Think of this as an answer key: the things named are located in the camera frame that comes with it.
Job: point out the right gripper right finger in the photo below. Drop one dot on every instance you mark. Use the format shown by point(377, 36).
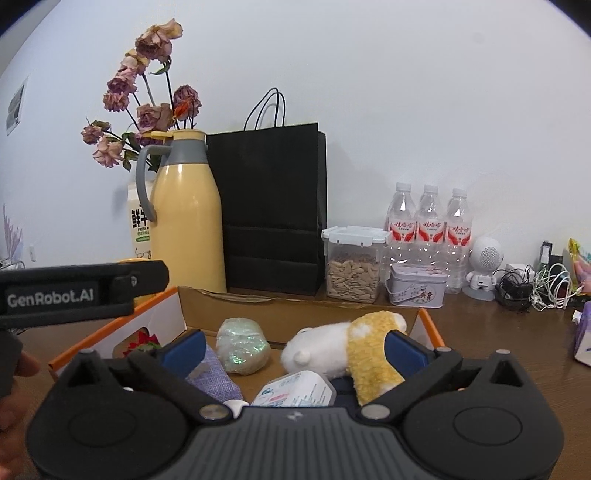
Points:
point(458, 418)

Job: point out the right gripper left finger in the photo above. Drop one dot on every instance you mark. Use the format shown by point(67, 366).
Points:
point(123, 418)

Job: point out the iridescent white pouch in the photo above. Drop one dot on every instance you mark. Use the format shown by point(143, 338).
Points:
point(241, 346)

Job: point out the person left hand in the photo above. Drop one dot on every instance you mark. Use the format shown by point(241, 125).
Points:
point(14, 409)

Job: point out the purple knitted cloth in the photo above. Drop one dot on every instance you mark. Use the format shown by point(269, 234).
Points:
point(210, 377)

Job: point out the yellow ceramic mug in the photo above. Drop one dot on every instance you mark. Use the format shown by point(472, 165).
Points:
point(139, 286)

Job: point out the purple tissue pack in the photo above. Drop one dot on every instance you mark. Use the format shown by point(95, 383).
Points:
point(582, 342)

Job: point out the white milk carton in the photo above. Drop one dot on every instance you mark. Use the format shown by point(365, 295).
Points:
point(139, 225)

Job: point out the red orange cardboard box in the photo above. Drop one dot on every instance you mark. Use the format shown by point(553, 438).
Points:
point(169, 314)

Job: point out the white yellow plush sheep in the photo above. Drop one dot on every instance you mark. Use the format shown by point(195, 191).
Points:
point(355, 349)

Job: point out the small printed tin box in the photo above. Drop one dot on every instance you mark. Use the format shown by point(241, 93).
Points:
point(417, 286)

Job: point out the small white robot toy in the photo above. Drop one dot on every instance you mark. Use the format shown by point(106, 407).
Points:
point(485, 259)

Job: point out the yellow thermos jug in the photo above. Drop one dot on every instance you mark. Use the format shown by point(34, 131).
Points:
point(180, 199)

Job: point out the white wet wipes pack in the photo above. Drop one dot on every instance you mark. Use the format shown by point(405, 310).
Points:
point(300, 389)

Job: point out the right water bottle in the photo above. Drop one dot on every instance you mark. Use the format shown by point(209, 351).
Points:
point(458, 236)

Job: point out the water bottle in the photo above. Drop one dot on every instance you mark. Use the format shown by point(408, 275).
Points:
point(401, 223)
point(430, 226)
point(458, 236)

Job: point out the middle water bottle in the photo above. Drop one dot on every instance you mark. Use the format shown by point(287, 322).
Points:
point(430, 226)

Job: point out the left water bottle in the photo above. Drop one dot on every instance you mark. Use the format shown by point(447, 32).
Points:
point(401, 223)

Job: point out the clear container with seeds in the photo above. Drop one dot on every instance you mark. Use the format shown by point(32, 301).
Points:
point(355, 262)

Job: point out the dried pink flower bouquet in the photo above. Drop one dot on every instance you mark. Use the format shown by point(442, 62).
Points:
point(142, 90)

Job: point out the black paper bag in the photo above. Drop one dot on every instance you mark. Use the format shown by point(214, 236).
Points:
point(273, 187)

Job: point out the black charger with cable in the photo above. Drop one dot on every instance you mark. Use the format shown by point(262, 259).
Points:
point(514, 289)

